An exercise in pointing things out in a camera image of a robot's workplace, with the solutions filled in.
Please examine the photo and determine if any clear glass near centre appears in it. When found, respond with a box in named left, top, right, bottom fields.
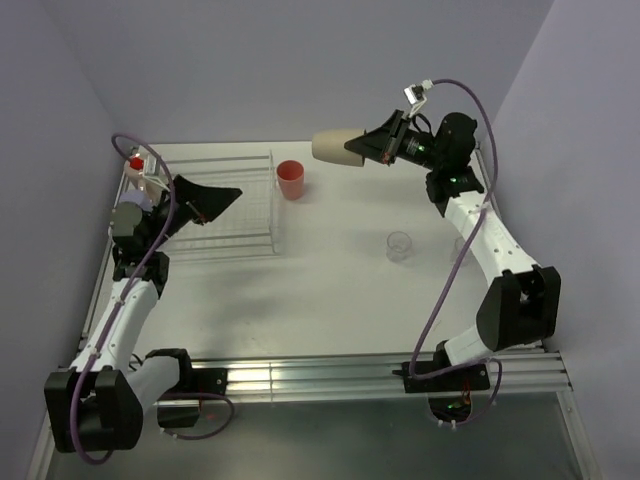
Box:
left=386, top=231, right=413, bottom=263

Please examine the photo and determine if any clear glass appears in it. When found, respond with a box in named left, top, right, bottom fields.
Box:
left=386, top=231, right=413, bottom=263
left=450, top=237, right=471, bottom=267

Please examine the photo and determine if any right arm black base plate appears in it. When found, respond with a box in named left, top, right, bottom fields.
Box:
left=392, top=362, right=490, bottom=394

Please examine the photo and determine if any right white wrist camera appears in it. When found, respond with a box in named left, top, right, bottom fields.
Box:
left=403, top=79, right=434, bottom=119

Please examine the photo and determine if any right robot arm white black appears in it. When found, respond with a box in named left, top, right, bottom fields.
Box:
left=344, top=111, right=561, bottom=390

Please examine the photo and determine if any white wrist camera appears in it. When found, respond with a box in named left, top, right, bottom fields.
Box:
left=403, top=79, right=434, bottom=119
left=134, top=154, right=167, bottom=189

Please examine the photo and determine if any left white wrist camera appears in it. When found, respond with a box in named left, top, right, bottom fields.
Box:
left=134, top=154, right=167, bottom=189

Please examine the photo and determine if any purple plastic cup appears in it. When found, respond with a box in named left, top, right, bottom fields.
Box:
left=119, top=189, right=153, bottom=212

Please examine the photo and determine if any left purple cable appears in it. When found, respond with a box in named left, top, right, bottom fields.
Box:
left=69, top=132, right=235, bottom=464

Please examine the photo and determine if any purple cable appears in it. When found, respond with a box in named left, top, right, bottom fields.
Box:
left=69, top=132, right=235, bottom=464
left=408, top=77, right=502, bottom=427

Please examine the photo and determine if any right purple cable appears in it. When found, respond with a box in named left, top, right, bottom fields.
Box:
left=408, top=77, right=502, bottom=427

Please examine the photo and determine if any red plastic cup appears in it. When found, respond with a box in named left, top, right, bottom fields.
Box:
left=276, top=160, right=304, bottom=201

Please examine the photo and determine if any pink ceramic mug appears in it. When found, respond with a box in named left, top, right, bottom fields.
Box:
left=123, top=156, right=159, bottom=195

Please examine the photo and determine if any beige plastic cup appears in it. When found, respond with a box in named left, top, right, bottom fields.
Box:
left=311, top=129, right=365, bottom=167

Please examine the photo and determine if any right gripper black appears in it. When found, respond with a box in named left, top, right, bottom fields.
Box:
left=345, top=110, right=445, bottom=172

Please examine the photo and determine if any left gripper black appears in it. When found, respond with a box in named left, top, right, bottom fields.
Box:
left=145, top=176, right=241, bottom=251

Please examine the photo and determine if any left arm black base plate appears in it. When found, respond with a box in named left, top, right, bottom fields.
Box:
left=160, top=368, right=228, bottom=401

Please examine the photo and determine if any clear glass far right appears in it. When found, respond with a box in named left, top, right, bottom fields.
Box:
left=450, top=237, right=471, bottom=267

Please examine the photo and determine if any clear acrylic dish rack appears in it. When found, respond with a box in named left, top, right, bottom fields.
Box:
left=107, top=148, right=284, bottom=257

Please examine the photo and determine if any aluminium mounting rail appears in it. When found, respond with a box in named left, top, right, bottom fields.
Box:
left=47, top=289, right=574, bottom=409

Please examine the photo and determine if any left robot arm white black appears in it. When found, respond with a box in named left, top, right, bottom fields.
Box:
left=44, top=175, right=243, bottom=464

